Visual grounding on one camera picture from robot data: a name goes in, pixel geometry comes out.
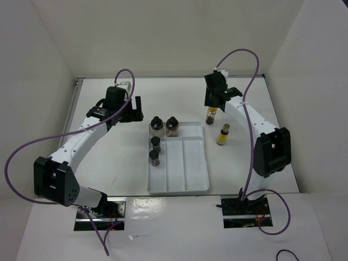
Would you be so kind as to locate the dark spice jar black lid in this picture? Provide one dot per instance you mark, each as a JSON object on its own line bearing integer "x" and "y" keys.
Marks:
{"x": 154, "y": 158}

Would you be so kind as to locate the yellow label cork top bottle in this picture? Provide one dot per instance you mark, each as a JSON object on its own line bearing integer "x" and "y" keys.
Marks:
{"x": 222, "y": 137}

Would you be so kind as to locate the round stopper bottle brown spice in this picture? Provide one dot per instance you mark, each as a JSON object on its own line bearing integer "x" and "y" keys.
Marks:
{"x": 172, "y": 127}

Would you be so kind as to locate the round stopper bottle white powder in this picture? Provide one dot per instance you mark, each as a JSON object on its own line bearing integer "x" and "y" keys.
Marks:
{"x": 157, "y": 127}

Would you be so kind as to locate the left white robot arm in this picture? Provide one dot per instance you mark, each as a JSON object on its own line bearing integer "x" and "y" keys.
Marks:
{"x": 54, "y": 176}

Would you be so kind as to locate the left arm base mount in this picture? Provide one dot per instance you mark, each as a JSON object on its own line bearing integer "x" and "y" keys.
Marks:
{"x": 113, "y": 217}

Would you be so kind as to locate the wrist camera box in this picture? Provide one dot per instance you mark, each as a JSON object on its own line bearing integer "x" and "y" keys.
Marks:
{"x": 224, "y": 72}
{"x": 124, "y": 85}

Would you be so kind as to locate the tall gold band grinder bottle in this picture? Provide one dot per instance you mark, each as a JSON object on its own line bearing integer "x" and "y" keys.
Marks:
{"x": 210, "y": 116}

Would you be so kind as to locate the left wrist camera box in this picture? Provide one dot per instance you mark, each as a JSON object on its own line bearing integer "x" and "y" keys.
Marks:
{"x": 124, "y": 85}

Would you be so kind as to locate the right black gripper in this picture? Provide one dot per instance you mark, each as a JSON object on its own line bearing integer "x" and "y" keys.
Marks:
{"x": 207, "y": 100}

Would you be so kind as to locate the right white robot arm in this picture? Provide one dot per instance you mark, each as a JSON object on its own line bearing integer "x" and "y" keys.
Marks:
{"x": 271, "y": 146}

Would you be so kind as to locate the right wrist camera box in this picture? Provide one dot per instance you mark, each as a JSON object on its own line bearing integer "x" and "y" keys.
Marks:
{"x": 224, "y": 72}

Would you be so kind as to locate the white compartment organizer tray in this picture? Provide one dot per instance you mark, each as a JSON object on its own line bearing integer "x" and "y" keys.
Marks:
{"x": 183, "y": 165}

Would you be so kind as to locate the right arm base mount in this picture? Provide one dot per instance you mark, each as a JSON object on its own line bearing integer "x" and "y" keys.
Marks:
{"x": 245, "y": 214}

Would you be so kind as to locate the black cap spice jar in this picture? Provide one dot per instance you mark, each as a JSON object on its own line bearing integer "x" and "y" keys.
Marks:
{"x": 155, "y": 142}

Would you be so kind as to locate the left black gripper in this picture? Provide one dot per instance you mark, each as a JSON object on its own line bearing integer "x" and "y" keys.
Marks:
{"x": 134, "y": 115}

